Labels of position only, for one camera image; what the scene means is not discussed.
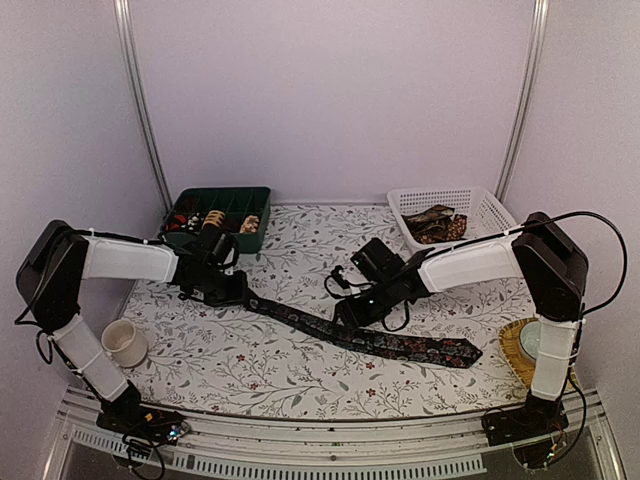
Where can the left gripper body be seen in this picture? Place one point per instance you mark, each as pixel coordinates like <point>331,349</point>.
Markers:
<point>219,291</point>

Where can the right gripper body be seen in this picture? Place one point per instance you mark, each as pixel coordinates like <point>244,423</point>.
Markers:
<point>374,310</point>

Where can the dark floral necktie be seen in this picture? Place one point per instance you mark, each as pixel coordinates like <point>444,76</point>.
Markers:
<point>457,353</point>

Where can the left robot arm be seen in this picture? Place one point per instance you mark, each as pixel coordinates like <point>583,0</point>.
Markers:
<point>73,280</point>

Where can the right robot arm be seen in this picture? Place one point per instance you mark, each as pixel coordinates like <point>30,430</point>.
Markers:
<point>367,387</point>

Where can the white dotted black rolled tie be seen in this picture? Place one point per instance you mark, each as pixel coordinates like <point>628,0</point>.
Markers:
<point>193,223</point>

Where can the dark maroon rolled tie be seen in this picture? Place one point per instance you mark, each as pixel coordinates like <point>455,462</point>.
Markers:
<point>232,224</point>

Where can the yellow striped rolled tie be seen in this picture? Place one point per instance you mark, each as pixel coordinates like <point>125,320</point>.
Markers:
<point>213,218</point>

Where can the red black rolled tie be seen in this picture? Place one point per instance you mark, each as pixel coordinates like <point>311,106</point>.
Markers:
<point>176,222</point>

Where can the green divided organizer box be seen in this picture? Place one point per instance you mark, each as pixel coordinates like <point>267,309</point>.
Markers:
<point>243,212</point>

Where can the floral patterned table mat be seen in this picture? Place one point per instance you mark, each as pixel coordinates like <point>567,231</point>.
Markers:
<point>229,360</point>

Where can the brown patterned necktie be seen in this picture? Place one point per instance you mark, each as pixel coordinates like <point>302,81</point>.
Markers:
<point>437,224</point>

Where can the cream ceramic mug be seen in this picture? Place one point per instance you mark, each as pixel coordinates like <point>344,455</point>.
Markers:
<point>124,343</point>

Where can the woven bamboo tray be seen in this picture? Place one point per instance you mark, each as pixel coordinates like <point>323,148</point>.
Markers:
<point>546,379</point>

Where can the white plastic basket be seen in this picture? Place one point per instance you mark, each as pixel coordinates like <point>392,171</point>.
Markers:
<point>485,214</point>

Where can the pale green bowl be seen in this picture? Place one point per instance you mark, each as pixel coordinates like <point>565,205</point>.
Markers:
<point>529,338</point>

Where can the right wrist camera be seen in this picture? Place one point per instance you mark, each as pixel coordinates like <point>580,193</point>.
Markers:
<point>337,277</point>

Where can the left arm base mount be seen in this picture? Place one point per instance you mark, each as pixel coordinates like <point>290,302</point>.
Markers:
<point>144,431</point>

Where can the front aluminium rail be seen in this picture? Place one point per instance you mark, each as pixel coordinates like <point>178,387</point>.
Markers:
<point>220,446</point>

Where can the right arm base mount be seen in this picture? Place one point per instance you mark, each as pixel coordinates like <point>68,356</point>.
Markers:
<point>536,418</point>

